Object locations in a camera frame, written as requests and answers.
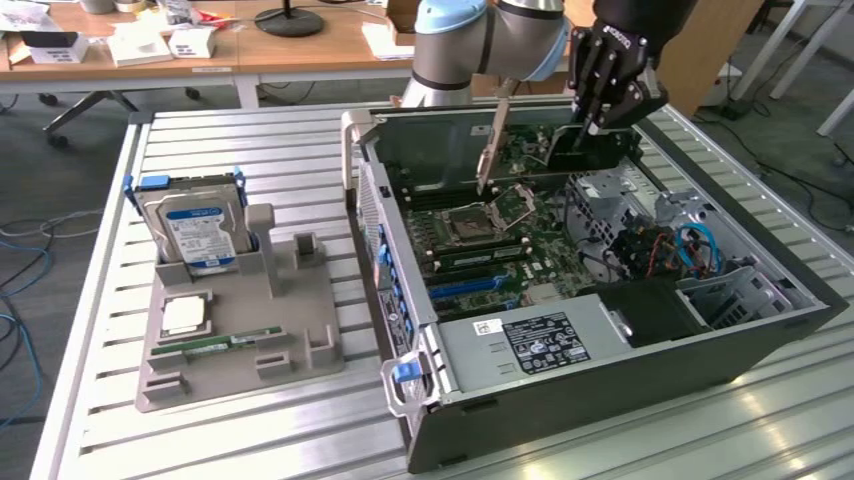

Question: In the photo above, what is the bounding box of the printed paper sheet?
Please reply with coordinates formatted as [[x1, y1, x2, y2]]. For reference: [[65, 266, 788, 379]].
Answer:
[[0, 7, 57, 32]]

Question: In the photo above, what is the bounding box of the white packaging tray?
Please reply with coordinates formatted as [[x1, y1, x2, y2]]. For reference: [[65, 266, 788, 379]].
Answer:
[[106, 24, 177, 68]]

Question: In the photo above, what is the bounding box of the black graphics card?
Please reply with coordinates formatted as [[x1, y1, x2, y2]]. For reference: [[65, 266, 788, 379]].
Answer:
[[476, 81, 634, 195]]

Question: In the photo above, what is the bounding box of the metal disk bay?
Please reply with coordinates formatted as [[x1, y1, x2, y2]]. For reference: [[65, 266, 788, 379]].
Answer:
[[565, 167, 673, 251], [674, 264, 807, 332]]

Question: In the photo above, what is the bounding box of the metal socket cover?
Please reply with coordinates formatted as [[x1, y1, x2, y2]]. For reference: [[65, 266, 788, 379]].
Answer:
[[490, 182, 540, 232]]

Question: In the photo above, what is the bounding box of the wooden cabinet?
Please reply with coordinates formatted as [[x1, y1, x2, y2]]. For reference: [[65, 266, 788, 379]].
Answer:
[[566, 0, 768, 119]]

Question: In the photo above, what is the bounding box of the white labelled box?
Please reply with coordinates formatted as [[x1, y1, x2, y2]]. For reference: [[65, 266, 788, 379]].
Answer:
[[167, 27, 219, 60]]

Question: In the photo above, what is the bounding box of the long expansion slot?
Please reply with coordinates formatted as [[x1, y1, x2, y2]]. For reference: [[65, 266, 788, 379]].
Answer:
[[425, 276, 510, 297]]

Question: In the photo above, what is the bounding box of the hard disk in blue carrier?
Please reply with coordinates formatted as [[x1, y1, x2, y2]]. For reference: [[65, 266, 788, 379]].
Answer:
[[125, 167, 253, 275]]

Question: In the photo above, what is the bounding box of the silver CPU chip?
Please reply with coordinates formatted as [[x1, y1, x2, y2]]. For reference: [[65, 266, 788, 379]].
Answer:
[[162, 295, 214, 336]]

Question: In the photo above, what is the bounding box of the black cable bundle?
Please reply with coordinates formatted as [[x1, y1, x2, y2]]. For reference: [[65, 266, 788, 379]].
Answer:
[[577, 224, 677, 281]]

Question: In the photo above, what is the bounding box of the white floor cable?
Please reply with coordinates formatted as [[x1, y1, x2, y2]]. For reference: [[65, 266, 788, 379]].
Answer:
[[0, 209, 102, 240]]

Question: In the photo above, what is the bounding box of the red wire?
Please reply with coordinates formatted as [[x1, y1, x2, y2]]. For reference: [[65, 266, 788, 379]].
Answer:
[[650, 230, 672, 275]]

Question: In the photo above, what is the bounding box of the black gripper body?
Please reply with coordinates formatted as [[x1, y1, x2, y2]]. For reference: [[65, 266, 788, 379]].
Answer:
[[585, 0, 697, 104]]

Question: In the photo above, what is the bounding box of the black lamp base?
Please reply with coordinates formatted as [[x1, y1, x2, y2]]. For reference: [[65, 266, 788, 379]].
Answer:
[[253, 0, 327, 39]]

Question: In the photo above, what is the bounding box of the silver chipset heat sink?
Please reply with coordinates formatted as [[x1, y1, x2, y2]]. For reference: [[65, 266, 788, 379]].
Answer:
[[525, 283, 561, 307]]

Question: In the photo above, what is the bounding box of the grey printed packet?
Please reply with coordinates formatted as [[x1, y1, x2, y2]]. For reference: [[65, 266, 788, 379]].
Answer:
[[159, 0, 201, 26]]

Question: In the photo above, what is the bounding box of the blue floor cable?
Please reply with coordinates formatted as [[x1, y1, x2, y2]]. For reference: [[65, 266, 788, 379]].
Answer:
[[0, 239, 55, 429]]

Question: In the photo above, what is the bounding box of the wooden desk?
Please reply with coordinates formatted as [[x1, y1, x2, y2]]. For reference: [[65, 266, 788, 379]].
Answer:
[[0, 0, 606, 110]]

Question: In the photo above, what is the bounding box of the bare green RAM stick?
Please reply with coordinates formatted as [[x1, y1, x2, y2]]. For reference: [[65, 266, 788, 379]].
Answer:
[[151, 327, 283, 356]]

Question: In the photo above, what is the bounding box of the green motherboard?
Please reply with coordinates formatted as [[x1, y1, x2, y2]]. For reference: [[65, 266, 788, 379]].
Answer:
[[390, 167, 606, 324]]

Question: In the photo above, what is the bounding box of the blue wire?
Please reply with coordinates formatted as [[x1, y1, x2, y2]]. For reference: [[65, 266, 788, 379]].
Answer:
[[673, 222, 728, 277]]

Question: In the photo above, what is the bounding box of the white floor box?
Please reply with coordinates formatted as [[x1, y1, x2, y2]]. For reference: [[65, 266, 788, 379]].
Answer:
[[710, 63, 748, 121]]

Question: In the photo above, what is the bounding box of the CPU socket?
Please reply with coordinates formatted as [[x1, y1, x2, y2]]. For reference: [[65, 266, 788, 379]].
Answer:
[[442, 201, 501, 247]]

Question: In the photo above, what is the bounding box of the flat cardboard box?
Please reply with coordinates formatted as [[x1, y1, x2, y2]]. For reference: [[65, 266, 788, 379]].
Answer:
[[0, 33, 35, 71]]

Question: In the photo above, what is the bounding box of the brown cardboard box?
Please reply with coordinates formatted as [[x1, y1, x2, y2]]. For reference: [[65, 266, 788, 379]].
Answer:
[[386, 0, 420, 34]]

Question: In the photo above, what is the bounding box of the white booklet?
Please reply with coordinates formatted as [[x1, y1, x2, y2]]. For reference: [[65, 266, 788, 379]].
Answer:
[[362, 22, 417, 62]]

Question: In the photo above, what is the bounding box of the white metal table frame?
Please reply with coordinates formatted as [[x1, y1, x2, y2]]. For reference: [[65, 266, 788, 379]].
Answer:
[[730, 0, 854, 139]]

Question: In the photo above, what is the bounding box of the grey parts rack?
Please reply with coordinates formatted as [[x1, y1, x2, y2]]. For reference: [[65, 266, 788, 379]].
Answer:
[[135, 202, 349, 414]]

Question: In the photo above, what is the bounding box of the black chair base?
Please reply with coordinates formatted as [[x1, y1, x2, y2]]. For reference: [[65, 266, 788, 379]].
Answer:
[[41, 88, 203, 147]]

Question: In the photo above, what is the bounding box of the grey power supply unit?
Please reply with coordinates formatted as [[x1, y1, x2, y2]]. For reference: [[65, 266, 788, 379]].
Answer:
[[433, 293, 633, 394]]

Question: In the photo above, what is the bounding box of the white box with black lid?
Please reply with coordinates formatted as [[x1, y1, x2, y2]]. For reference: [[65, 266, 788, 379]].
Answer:
[[19, 30, 93, 65]]

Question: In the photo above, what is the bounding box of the black open PC case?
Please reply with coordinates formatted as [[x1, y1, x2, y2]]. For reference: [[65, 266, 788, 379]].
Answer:
[[339, 91, 851, 475]]

